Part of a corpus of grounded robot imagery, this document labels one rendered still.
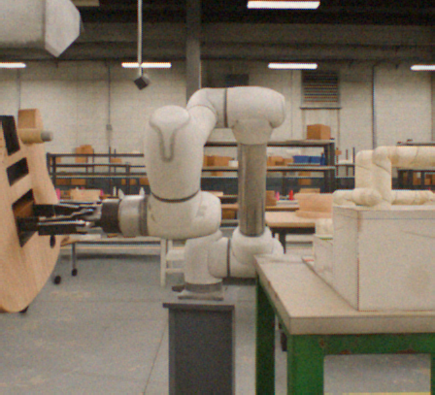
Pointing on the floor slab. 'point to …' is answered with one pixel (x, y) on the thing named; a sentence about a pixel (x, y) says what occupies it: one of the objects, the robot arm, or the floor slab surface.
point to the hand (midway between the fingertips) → (28, 216)
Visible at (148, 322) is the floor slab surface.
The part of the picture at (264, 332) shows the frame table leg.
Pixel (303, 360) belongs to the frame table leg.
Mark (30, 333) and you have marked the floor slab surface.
